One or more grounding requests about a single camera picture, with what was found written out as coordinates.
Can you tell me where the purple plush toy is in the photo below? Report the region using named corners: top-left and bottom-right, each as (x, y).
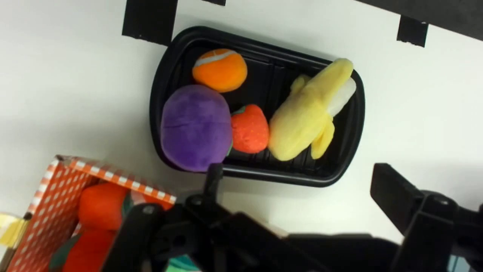
top-left (159, 83), bottom-right (233, 174)

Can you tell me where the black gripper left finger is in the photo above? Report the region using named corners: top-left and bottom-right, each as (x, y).
top-left (202, 162), bottom-right (226, 205)

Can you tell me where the black plastic food tray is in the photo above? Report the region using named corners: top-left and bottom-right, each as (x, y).
top-left (147, 26), bottom-right (366, 189)

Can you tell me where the yellow striped ring toy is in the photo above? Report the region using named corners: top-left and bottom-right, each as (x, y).
top-left (0, 211), bottom-right (33, 248)

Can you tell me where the long black tape strip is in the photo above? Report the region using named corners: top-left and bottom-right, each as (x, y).
top-left (120, 0), bottom-right (178, 45)

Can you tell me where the orange checkered cardboard box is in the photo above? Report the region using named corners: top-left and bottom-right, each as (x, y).
top-left (4, 154), bottom-right (178, 272)

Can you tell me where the yellow banana plush toy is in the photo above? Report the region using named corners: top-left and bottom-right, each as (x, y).
top-left (268, 57), bottom-right (357, 163)

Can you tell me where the orange plush toy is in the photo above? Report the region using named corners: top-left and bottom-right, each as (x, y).
top-left (191, 47), bottom-right (249, 95)

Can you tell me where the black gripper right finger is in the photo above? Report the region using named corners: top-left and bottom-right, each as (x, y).
top-left (369, 162), bottom-right (428, 243)

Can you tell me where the red plush fruit toy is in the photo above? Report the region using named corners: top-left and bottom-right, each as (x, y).
top-left (229, 103), bottom-right (271, 156)

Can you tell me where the red-orange plush toy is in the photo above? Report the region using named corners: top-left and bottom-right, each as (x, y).
top-left (49, 181), bottom-right (134, 272)

